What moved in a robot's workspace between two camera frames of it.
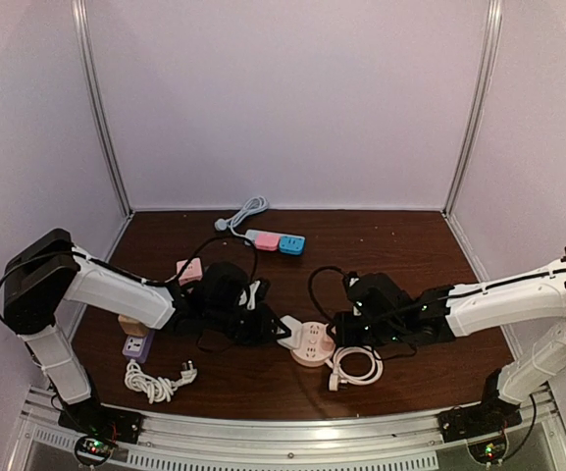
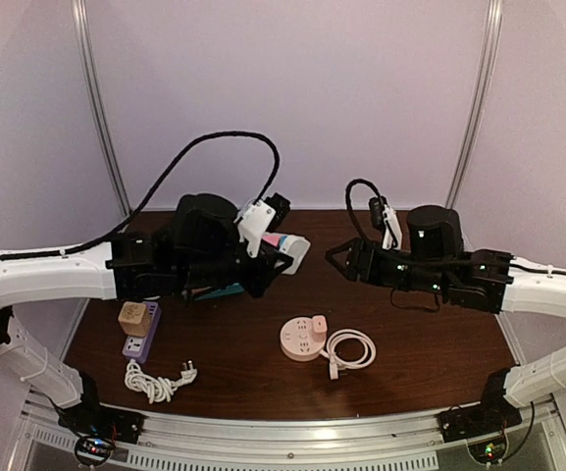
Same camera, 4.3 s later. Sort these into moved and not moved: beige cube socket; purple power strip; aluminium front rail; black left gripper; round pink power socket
Moved: black left gripper; round pink power socket
Not moved: beige cube socket; aluminium front rail; purple power strip
